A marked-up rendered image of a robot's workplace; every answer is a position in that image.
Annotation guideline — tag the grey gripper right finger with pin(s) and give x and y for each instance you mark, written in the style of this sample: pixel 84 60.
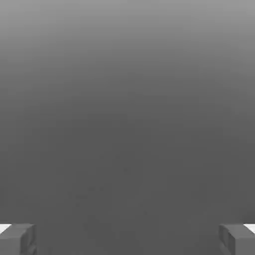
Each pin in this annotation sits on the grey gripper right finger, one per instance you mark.
pixel 239 239

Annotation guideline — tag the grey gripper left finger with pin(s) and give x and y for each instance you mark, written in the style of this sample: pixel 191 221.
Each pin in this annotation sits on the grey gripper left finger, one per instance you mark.
pixel 16 239

